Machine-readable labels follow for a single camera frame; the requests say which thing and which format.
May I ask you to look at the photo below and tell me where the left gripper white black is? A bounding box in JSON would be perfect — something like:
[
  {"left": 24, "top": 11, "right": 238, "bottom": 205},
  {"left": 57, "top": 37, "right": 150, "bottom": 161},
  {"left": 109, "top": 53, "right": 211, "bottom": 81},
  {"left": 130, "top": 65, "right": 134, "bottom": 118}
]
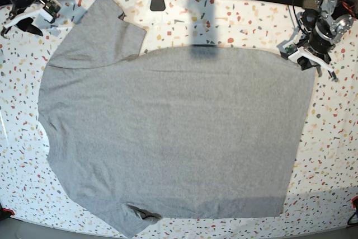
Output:
[{"left": 278, "top": 30, "right": 338, "bottom": 82}]

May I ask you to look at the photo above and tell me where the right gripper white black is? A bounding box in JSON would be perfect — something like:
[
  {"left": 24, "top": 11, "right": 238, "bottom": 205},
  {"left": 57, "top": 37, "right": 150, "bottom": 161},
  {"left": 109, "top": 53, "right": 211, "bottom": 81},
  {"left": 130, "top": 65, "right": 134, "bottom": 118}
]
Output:
[{"left": 1, "top": 0, "right": 62, "bottom": 39}]

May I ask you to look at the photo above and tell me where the grey T-shirt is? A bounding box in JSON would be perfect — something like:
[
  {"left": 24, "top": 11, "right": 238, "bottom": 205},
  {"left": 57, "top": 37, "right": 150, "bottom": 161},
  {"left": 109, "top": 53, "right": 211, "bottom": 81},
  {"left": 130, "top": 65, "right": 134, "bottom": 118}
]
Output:
[{"left": 39, "top": 0, "right": 315, "bottom": 237}]

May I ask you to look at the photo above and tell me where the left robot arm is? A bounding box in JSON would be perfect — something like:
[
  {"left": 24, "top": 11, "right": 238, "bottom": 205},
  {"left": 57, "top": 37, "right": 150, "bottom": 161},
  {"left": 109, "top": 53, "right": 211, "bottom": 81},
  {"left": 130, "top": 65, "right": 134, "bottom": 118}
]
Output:
[{"left": 278, "top": 0, "right": 357, "bottom": 82}]

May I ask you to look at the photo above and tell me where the red clamp right corner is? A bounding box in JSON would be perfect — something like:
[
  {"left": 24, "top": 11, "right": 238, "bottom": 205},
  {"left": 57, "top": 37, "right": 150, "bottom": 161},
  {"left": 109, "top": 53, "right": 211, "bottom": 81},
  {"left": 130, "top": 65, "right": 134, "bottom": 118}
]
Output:
[{"left": 351, "top": 196, "right": 358, "bottom": 211}]

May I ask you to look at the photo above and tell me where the red clamp corner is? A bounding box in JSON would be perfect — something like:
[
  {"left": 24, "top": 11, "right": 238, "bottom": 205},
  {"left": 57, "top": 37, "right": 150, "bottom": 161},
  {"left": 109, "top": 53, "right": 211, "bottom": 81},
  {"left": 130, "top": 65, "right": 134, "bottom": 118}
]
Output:
[
  {"left": 351, "top": 196, "right": 358, "bottom": 211},
  {"left": 0, "top": 208, "right": 15, "bottom": 221}
]

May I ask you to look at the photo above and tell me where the red clamp left corner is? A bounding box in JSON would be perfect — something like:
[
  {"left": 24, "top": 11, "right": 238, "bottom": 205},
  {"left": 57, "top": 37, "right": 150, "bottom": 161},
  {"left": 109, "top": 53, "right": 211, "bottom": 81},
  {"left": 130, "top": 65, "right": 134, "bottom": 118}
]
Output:
[{"left": 0, "top": 208, "right": 15, "bottom": 221}]

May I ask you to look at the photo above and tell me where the black camera mount foot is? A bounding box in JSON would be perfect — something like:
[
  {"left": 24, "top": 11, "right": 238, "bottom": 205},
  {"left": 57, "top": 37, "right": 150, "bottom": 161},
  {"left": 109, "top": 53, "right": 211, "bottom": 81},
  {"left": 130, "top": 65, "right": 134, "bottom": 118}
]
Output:
[{"left": 150, "top": 0, "right": 166, "bottom": 12}]

